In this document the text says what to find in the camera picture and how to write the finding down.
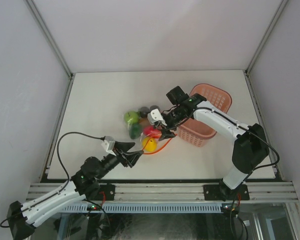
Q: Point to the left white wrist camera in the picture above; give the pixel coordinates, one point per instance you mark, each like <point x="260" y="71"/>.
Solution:
<point x="108" y="144"/>

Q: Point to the red fake apple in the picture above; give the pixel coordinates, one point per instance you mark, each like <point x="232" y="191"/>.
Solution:
<point x="150" y="131"/>

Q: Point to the black fake fruit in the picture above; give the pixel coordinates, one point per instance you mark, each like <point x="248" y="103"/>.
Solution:
<point x="143" y="112"/>

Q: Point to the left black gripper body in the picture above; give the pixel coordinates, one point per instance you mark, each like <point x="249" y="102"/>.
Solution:
<point x="123" y="161"/>

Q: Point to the grey slotted cable duct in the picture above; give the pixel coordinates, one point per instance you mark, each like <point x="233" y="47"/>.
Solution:
<point x="144" y="208"/>

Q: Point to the yellow fake pear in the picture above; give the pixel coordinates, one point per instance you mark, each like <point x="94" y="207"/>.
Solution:
<point x="149" y="144"/>

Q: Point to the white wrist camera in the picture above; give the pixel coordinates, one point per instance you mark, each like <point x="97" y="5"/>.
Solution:
<point x="108" y="144"/>
<point x="154" y="116"/>

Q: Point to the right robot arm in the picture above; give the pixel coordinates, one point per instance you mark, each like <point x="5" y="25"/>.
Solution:
<point x="250" y="147"/>

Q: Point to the right aluminium frame post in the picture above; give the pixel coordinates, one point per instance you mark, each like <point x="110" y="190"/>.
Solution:
<point x="270" y="28"/>

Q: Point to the clear zip top bag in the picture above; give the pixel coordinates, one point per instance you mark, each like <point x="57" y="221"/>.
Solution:
<point x="142" y="132"/>

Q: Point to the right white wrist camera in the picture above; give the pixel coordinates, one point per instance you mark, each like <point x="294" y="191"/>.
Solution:
<point x="154" y="116"/>

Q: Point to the light green fake apple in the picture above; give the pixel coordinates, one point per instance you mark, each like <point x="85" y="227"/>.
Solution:
<point x="131" y="117"/>

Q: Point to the pink plastic basket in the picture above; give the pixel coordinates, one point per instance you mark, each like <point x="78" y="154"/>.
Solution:
<point x="197" y="132"/>

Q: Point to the dark green fake fruit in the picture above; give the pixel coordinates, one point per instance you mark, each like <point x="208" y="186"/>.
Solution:
<point x="135" y="131"/>

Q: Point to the brown fake fruit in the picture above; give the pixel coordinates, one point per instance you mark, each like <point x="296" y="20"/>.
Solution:
<point x="154" y="107"/>

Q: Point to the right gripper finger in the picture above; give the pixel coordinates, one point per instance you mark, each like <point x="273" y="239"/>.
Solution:
<point x="161" y="125"/>
<point x="167" y="133"/>

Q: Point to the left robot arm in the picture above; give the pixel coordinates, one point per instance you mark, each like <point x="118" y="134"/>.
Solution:
<point x="24" y="218"/>

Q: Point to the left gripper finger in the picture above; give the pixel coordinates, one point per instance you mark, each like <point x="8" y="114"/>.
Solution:
<point x="123" y="147"/>
<point x="133" y="157"/>

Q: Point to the aluminium front rail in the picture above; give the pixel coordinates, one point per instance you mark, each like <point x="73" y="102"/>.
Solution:
<point x="251" y="192"/>

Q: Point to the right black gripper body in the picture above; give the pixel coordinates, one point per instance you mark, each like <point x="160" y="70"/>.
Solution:
<point x="173" y="118"/>

